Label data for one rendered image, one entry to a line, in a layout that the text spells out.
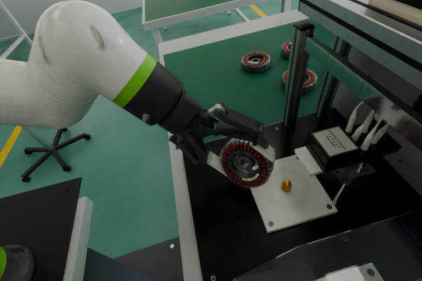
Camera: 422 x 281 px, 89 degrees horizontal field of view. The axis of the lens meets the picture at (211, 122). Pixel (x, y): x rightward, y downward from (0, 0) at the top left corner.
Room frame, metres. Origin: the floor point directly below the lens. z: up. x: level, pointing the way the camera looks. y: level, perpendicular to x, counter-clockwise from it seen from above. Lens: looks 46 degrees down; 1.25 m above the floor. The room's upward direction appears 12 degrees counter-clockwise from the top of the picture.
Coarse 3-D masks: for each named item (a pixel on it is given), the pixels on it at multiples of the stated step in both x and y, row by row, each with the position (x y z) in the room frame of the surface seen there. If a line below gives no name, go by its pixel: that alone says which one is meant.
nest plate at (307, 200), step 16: (288, 160) 0.27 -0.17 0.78; (272, 176) 0.24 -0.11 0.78; (288, 176) 0.23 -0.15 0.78; (304, 176) 0.22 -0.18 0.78; (256, 192) 0.21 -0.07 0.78; (272, 192) 0.20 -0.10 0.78; (288, 192) 0.20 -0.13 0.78; (304, 192) 0.19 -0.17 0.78; (320, 192) 0.18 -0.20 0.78; (272, 208) 0.17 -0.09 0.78; (288, 208) 0.16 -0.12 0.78; (304, 208) 0.16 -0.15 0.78; (320, 208) 0.15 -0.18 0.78; (336, 208) 0.14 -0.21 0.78; (272, 224) 0.14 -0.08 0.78; (288, 224) 0.13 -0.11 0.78
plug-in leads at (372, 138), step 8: (360, 104) 0.24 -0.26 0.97; (352, 120) 0.24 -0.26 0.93; (368, 120) 0.23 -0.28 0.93; (376, 120) 0.24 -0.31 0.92; (352, 128) 0.24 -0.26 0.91; (360, 128) 0.21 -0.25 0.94; (368, 128) 0.23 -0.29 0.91; (376, 128) 0.20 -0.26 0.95; (384, 128) 0.20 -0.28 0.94; (352, 136) 0.22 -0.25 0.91; (368, 136) 0.20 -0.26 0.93; (376, 136) 0.20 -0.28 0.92; (368, 144) 0.19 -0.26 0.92
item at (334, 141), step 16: (336, 128) 0.24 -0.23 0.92; (304, 144) 0.24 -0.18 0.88; (320, 144) 0.21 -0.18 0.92; (336, 144) 0.20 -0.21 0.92; (352, 144) 0.20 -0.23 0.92; (384, 144) 0.20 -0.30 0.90; (304, 160) 0.21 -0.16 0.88; (320, 160) 0.19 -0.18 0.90; (336, 160) 0.18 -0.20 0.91; (352, 160) 0.18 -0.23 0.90; (368, 160) 0.19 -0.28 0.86
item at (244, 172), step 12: (228, 144) 0.28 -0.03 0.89; (240, 144) 0.26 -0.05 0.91; (228, 156) 0.26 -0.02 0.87; (240, 156) 0.26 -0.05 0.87; (252, 156) 0.24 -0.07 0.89; (228, 168) 0.25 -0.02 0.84; (240, 168) 0.25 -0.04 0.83; (264, 168) 0.21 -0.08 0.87; (240, 180) 0.23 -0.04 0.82; (252, 180) 0.21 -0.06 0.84; (264, 180) 0.21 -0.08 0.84
